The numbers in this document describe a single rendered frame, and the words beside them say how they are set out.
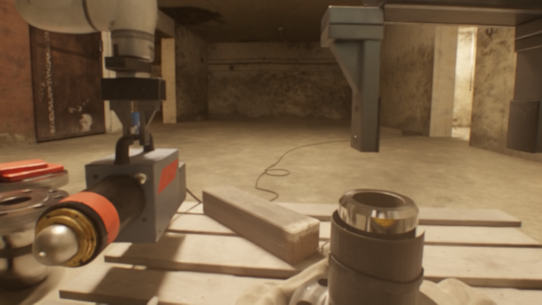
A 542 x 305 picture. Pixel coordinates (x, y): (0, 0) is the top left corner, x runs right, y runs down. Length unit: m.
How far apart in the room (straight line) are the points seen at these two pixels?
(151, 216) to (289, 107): 10.32
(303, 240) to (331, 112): 10.25
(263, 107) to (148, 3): 10.31
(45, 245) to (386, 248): 0.43
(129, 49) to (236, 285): 0.55
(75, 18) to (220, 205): 0.63
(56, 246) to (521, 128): 0.51
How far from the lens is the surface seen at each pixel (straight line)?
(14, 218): 0.94
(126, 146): 0.63
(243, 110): 11.04
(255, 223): 0.80
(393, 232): 0.41
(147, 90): 0.67
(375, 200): 0.49
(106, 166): 0.64
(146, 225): 0.65
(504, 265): 0.93
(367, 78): 0.21
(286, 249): 0.73
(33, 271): 1.08
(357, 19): 0.21
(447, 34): 5.99
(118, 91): 0.69
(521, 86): 0.30
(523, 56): 0.30
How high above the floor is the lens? 0.53
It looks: 6 degrees down
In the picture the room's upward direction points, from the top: straight up
